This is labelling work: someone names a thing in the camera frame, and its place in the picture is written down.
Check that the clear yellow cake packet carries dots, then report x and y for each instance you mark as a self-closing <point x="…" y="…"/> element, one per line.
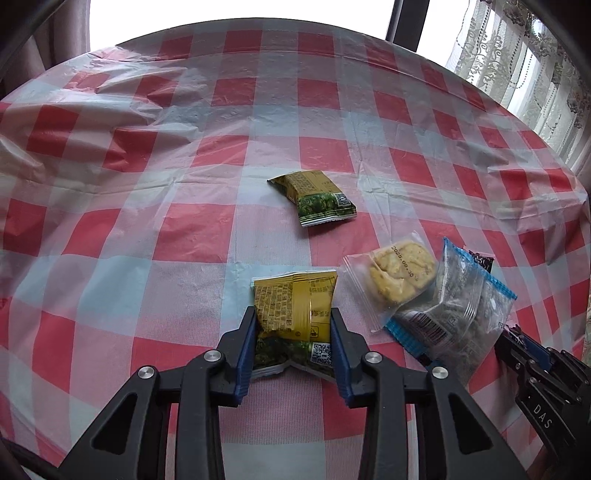
<point x="397" y="272"/>

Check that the dark window frame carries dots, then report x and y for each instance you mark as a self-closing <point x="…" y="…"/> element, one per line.
<point x="406" y="23"/>

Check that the white lace curtain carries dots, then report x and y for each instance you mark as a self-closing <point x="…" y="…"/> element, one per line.
<point x="508" y="55"/>

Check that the yellow green snack packet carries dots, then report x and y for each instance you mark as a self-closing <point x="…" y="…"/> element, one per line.
<point x="318" y="194"/>
<point x="286" y="304"/>

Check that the grey packet with blue edges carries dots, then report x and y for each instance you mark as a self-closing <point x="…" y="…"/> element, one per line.
<point x="452" y="318"/>

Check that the black and pink snack packet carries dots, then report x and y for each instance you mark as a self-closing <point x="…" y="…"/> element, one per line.
<point x="482" y="262"/>

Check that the red white checked tablecloth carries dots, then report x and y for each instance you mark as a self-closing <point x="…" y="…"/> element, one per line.
<point x="184" y="161"/>

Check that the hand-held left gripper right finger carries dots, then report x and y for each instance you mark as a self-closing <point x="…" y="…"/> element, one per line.
<point x="341" y="369"/>

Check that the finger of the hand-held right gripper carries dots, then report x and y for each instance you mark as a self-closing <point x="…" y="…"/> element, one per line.
<point x="531" y="350"/>

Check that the pink curtain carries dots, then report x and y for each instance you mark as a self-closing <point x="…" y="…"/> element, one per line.
<point x="64" y="32"/>

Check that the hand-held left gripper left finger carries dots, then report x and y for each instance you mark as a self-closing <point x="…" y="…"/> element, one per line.
<point x="244" y="364"/>

